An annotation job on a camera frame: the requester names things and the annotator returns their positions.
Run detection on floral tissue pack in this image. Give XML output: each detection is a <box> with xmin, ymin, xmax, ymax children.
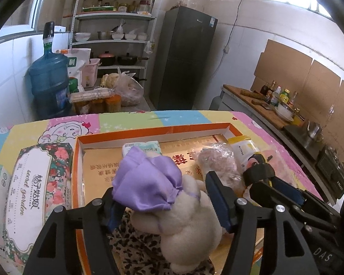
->
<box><xmin>0</xmin><ymin>143</ymin><xmax>75</xmax><ymax>264</ymax></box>

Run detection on black gas stove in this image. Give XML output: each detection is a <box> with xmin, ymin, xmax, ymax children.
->
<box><xmin>284</xmin><ymin>123</ymin><xmax>344</xmax><ymax>190</ymax></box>

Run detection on row of orange jars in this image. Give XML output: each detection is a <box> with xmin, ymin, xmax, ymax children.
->
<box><xmin>75</xmin><ymin>94</ymin><xmax>122</xmax><ymax>114</ymax></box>

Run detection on cardboard wall panels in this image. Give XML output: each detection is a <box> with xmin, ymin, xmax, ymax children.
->
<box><xmin>254</xmin><ymin>39</ymin><xmax>344</xmax><ymax>112</ymax></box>

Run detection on white flour bag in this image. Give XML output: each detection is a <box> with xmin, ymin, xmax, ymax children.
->
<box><xmin>66</xmin><ymin>49</ymin><xmax>92</xmax><ymax>92</ymax></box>

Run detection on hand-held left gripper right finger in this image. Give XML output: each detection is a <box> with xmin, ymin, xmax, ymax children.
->
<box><xmin>205</xmin><ymin>171</ymin><xmax>313</xmax><ymax>275</ymax></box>

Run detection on wooden cutting board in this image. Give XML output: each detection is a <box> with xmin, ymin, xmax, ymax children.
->
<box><xmin>224</xmin><ymin>84</ymin><xmax>293</xmax><ymax>129</ymax></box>

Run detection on orange cardboard box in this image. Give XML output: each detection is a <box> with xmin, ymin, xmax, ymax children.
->
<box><xmin>72</xmin><ymin>123</ymin><xmax>264</xmax><ymax>275</ymax></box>

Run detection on white tissue pack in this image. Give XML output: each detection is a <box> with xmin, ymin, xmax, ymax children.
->
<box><xmin>122</xmin><ymin>140</ymin><xmax>162</xmax><ymax>158</ymax></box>

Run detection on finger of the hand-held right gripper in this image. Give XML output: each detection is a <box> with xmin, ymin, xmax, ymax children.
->
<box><xmin>271</xmin><ymin>178</ymin><xmax>340</xmax><ymax>232</ymax></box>
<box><xmin>243</xmin><ymin>163</ymin><xmax>301</xmax><ymax>215</ymax></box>

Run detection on black frying pan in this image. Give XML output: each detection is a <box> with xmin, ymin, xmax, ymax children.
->
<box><xmin>117</xmin><ymin>53</ymin><xmax>148</xmax><ymax>65</ymax></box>

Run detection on black water pump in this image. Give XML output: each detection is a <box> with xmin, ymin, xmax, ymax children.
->
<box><xmin>43</xmin><ymin>21</ymin><xmax>55</xmax><ymax>53</ymax></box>

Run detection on white metal shelf rack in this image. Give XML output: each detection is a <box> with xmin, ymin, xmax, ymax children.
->
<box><xmin>69</xmin><ymin>0</ymin><xmax>165</xmax><ymax>92</ymax></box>

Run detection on pink item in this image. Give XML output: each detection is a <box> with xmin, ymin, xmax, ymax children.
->
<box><xmin>196</xmin><ymin>143</ymin><xmax>245</xmax><ymax>197</ymax></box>

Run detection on white framed window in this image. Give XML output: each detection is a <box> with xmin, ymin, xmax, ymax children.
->
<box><xmin>30</xmin><ymin>0</ymin><xmax>50</xmax><ymax>30</ymax></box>

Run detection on dark grey fridge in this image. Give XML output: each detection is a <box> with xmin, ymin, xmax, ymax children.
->
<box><xmin>150</xmin><ymin>6</ymin><xmax>218</xmax><ymax>111</ymax></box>

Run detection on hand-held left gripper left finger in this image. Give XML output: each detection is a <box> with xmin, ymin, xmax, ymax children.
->
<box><xmin>30</xmin><ymin>187</ymin><xmax>125</xmax><ymax>275</ymax></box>

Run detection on colourful cartoon play mat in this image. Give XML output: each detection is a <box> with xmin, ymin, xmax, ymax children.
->
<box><xmin>0</xmin><ymin>110</ymin><xmax>324</xmax><ymax>275</ymax></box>

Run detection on yellow and white packet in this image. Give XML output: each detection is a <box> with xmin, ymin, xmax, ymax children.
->
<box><xmin>228</xmin><ymin>136</ymin><xmax>260</xmax><ymax>172</ymax></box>

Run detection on blue water jug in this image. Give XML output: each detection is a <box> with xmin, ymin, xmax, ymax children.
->
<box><xmin>29</xmin><ymin>53</ymin><xmax>72</xmax><ymax>119</ymax></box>

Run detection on white bowl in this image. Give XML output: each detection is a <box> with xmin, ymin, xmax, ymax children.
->
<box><xmin>277</xmin><ymin>103</ymin><xmax>295</xmax><ymax>121</ymax></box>

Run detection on white plush toy purple dress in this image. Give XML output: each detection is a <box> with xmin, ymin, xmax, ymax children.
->
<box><xmin>112</xmin><ymin>146</ymin><xmax>231</xmax><ymax>267</ymax></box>

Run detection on group of condiment bottles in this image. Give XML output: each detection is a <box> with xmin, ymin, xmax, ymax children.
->
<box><xmin>259</xmin><ymin>80</ymin><xmax>300</xmax><ymax>109</ymax></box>

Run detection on leopard print cloth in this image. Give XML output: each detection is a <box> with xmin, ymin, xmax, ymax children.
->
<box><xmin>107</xmin><ymin>209</ymin><xmax>215</xmax><ymax>275</ymax></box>

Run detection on steel kettle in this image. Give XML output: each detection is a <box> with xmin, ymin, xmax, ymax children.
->
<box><xmin>307</xmin><ymin>120</ymin><xmax>324</xmax><ymax>142</ymax></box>

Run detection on red lidded cooking pot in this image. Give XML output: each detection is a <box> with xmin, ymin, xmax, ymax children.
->
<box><xmin>98</xmin><ymin>51</ymin><xmax>116</xmax><ymax>66</ymax></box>

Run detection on pink plastic bin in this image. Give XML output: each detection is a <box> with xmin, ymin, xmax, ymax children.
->
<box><xmin>82</xmin><ymin>59</ymin><xmax>100</xmax><ymax>88</ymax></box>

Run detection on clear plastic bag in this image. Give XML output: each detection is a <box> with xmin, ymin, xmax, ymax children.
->
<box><xmin>115</xmin><ymin>68</ymin><xmax>145</xmax><ymax>106</ymax></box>

